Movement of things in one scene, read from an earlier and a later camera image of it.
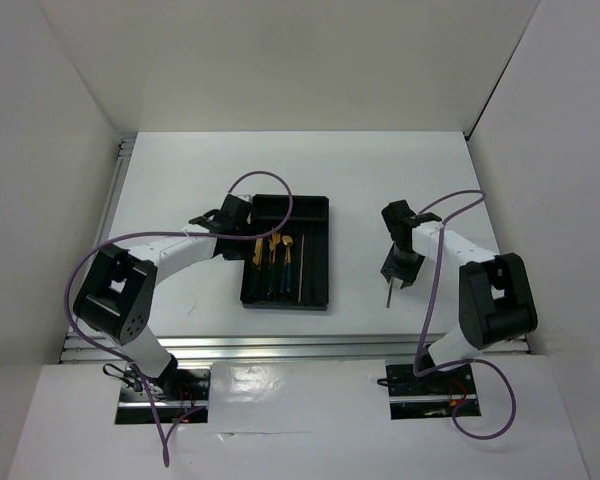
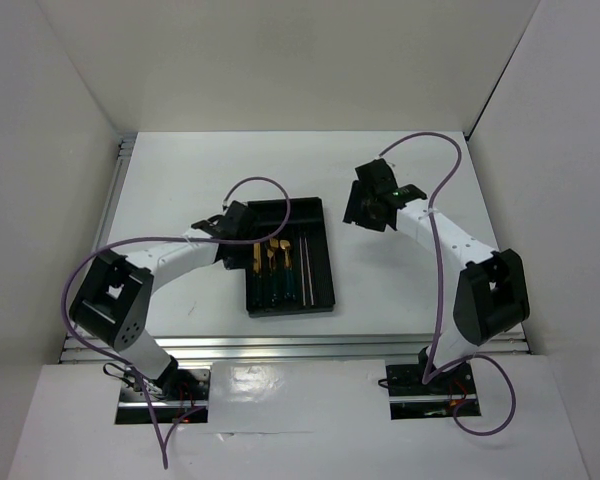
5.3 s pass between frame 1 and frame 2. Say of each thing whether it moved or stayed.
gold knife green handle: moved
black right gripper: moved
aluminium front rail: stayed
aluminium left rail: stayed
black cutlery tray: stayed
